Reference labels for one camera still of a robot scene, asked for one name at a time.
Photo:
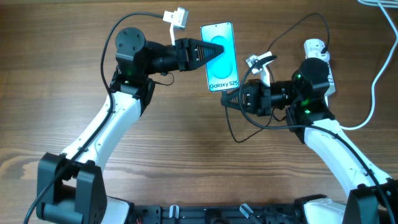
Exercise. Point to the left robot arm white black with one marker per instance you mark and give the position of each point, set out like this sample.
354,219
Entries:
70,185

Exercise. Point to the white USB charger plug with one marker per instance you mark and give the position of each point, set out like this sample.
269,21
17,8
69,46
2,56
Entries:
313,49

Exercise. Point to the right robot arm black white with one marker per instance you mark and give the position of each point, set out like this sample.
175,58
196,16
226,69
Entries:
372,193

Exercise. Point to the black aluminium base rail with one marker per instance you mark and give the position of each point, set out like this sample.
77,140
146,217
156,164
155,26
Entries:
217,214

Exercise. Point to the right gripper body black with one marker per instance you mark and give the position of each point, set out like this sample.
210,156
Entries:
257,97

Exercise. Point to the white power strip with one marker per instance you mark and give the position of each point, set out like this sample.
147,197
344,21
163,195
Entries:
332,88

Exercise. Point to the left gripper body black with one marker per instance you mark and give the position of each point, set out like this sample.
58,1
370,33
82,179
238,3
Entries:
182,55

